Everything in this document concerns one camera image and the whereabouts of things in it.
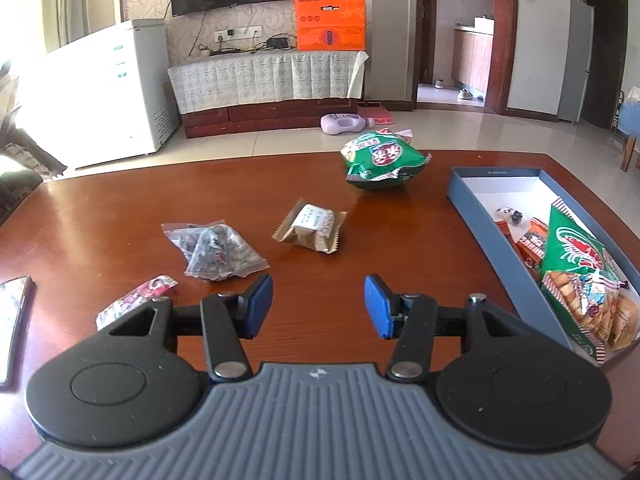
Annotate beige cake packet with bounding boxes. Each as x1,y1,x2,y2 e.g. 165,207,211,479
272,200,347,255

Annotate small green chips bag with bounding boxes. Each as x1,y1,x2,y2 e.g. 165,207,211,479
341,129,432,190

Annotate large green chips bag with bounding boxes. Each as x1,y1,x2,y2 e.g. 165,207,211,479
540,200,639,366

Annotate small orange snack pack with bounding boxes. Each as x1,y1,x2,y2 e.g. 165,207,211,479
515,218,548,268

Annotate long orange wafer bar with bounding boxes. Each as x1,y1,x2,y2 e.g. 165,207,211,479
495,220,540,282

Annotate tan peanut snack bag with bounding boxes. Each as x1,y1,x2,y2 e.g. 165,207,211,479
608,295,639,350

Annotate clear bag grey snacks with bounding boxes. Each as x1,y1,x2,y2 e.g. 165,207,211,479
162,220,269,282

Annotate pink white candy packet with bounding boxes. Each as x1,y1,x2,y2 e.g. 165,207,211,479
96,275,178,330

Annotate blue grey cardboard box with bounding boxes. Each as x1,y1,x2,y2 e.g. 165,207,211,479
448,167,639,366

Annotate red floor mat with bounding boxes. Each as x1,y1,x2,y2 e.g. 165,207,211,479
358,101,394,126

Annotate TV cabinet with lace cloth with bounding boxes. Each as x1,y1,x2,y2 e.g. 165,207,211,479
168,50,369,139

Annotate white chest freezer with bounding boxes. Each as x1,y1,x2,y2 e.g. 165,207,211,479
17,18,178,168

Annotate black router box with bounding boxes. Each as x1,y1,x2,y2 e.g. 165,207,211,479
266,37,291,50

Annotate orange gift box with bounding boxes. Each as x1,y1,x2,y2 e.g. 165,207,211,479
294,0,366,51

